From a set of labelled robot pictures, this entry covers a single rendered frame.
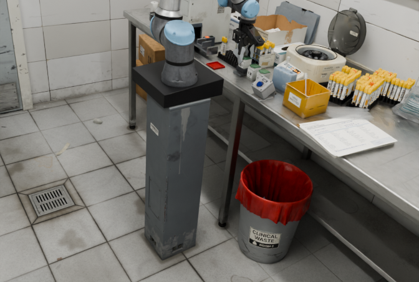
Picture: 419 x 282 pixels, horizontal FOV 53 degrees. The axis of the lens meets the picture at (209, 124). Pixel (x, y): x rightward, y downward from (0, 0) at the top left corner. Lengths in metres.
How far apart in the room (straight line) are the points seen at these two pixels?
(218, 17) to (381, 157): 1.18
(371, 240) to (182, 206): 0.91
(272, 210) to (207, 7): 1.08
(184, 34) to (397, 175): 0.91
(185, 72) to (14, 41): 1.83
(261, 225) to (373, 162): 0.72
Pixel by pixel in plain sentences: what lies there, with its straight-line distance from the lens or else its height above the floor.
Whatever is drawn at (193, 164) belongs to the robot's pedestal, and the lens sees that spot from 1.93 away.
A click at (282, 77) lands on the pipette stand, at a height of 0.95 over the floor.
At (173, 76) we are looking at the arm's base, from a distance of 1.71.
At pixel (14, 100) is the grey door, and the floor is 0.10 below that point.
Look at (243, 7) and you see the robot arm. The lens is 1.76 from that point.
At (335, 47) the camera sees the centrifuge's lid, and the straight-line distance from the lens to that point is 2.27.
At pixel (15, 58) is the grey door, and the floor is 0.42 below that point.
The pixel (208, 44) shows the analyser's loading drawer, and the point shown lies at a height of 0.93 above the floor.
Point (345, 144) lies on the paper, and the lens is 1.62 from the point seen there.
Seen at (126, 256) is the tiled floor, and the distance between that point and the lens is 2.27.
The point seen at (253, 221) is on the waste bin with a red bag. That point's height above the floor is 0.27.
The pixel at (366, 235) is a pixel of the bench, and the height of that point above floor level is 0.27.
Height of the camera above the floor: 1.69
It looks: 31 degrees down
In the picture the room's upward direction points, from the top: 6 degrees clockwise
